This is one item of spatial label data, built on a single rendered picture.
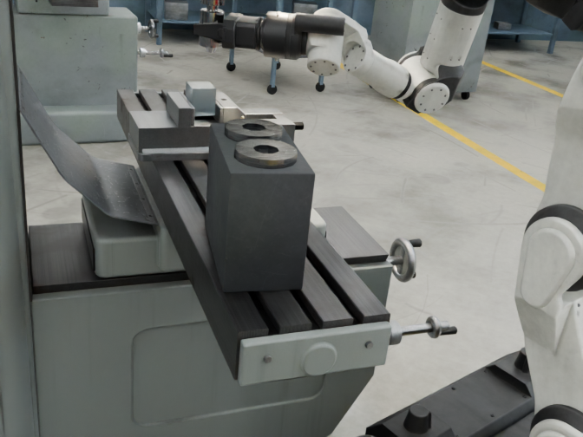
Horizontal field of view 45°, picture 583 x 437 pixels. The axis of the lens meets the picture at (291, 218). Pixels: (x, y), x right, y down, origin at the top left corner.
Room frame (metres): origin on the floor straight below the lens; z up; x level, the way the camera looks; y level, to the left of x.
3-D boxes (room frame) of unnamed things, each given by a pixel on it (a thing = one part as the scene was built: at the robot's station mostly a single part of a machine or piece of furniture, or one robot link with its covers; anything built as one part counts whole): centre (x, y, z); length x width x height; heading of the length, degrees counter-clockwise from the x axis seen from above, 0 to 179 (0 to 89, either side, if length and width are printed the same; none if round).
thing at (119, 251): (1.43, 0.20, 0.82); 0.50 x 0.35 x 0.12; 113
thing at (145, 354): (1.44, 0.17, 0.46); 0.80 x 0.30 x 0.60; 113
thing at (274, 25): (1.43, 0.11, 1.23); 0.13 x 0.12 x 0.10; 178
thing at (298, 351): (1.39, 0.18, 0.92); 1.24 x 0.23 x 0.08; 23
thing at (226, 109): (1.51, 0.17, 1.05); 0.12 x 0.06 x 0.04; 23
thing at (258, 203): (1.01, 0.06, 1.06); 0.22 x 0.12 x 0.20; 15
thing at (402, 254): (1.63, -0.26, 0.66); 0.16 x 0.12 x 0.12; 113
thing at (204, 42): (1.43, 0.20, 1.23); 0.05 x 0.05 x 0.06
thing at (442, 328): (1.51, -0.34, 0.54); 0.22 x 0.06 x 0.06; 113
